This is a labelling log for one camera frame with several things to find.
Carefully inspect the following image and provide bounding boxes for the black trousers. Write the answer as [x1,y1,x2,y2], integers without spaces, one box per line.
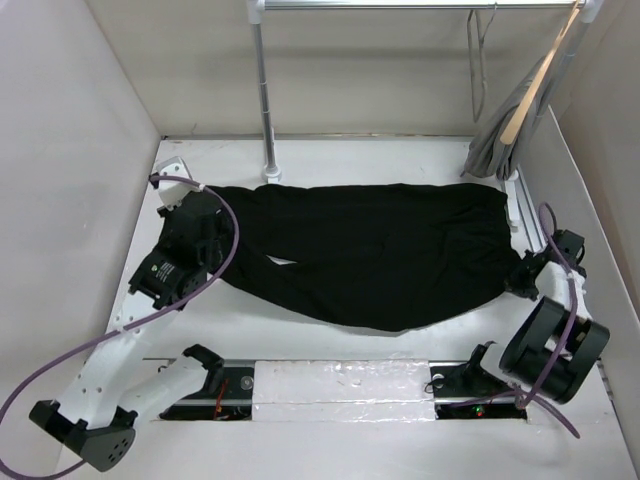
[219,183,520,332]

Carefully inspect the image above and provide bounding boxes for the grey hanging garment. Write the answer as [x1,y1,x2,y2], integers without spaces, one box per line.
[459,49,556,179]

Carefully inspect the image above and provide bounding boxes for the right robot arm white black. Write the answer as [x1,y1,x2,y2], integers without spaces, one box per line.
[461,249,610,404]

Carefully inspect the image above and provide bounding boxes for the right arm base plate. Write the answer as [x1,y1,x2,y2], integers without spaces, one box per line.
[425,362,528,421]

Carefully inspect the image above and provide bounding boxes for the silver clothes rack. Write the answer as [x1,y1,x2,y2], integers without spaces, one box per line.
[246,0,606,236]

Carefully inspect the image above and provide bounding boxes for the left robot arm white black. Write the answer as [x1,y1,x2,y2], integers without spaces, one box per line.
[29,191,238,472]

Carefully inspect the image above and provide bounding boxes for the wooden hanger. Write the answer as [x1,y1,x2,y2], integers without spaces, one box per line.
[500,0,580,145]

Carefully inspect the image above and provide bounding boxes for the grey wire hanger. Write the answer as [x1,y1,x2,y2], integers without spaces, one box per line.
[466,2,498,124]

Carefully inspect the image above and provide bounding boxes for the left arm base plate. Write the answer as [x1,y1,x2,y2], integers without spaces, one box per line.
[159,361,255,422]

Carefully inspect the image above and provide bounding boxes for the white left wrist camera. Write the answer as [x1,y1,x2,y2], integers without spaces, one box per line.
[151,156,200,210]

